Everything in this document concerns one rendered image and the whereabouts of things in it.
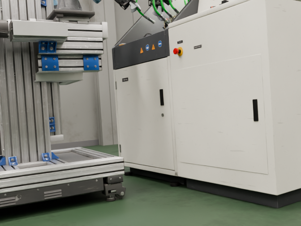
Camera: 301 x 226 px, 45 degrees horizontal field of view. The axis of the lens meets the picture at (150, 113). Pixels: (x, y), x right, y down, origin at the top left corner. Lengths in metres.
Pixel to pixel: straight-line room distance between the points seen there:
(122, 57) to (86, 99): 2.61
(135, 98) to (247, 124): 0.99
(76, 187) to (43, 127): 0.45
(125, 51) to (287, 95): 1.27
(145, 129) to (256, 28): 1.07
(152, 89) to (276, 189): 1.03
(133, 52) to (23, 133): 0.91
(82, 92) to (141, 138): 2.80
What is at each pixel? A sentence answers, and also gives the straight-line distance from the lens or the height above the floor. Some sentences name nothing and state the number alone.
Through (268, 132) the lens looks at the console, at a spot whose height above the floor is 0.35.
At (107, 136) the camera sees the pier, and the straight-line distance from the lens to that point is 5.10.
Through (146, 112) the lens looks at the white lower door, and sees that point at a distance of 2.41.
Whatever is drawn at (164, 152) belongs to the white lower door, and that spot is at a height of 0.21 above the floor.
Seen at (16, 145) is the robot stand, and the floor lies 0.33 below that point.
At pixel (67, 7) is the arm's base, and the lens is 2.11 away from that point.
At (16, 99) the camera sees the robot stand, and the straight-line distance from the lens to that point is 2.19.
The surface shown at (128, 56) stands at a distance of 2.58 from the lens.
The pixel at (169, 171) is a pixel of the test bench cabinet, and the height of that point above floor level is 0.09.
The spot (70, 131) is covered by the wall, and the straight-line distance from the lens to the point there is 5.14.
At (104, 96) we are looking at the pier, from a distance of 5.09.
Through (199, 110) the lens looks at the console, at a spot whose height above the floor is 0.46.
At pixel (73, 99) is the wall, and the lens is 5.16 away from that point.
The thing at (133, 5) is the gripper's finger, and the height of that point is 1.22.
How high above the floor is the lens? 0.50
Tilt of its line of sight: 1 degrees down
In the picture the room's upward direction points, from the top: 4 degrees counter-clockwise
